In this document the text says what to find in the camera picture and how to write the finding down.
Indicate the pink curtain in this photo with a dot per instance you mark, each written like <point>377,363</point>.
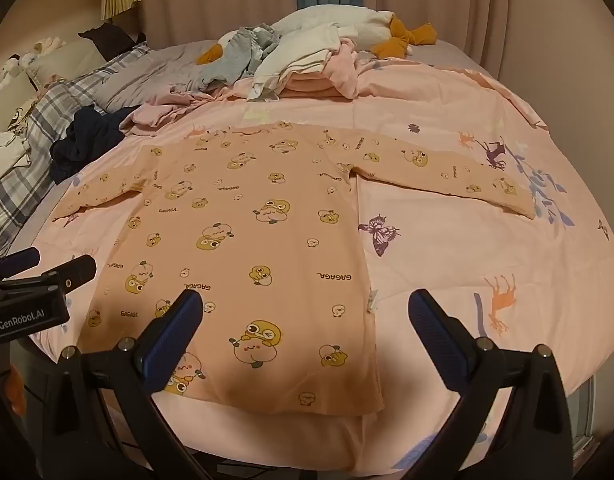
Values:
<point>212,0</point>

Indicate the white garment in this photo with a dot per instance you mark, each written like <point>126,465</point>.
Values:
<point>297,50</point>

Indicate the white goose plush toy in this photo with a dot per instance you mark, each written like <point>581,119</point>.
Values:
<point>327,17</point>

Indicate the dark navy garment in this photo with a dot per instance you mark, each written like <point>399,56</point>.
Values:
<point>87,135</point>

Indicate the black cloth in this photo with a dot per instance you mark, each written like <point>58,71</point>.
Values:
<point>112,40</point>

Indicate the pink animal print duvet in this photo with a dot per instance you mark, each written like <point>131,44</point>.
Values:
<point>487,270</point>

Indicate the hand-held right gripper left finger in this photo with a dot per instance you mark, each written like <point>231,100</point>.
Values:
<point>179,322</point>

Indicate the small plush toys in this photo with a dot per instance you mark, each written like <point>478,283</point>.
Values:
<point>12,67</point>

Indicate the white printed cloth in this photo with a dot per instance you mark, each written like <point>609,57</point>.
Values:
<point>7,160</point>

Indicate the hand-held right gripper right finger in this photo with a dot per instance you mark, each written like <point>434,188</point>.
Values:
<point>431,325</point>

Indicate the orange cartoon print shirt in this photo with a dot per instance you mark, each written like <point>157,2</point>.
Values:
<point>267,260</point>

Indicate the pile of mixed clothes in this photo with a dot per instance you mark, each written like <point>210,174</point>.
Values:
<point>162,65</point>

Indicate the crumpled pink garment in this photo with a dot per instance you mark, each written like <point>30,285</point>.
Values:
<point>157,112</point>

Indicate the folded pink clothes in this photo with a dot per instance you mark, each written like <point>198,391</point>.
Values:
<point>312,85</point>

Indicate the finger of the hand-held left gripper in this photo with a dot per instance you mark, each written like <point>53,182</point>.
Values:
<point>72,270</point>
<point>17,261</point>

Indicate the plaid pillow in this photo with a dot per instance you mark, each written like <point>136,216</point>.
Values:
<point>42,110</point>

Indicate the grey garment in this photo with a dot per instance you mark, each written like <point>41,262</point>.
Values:
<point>232,60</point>

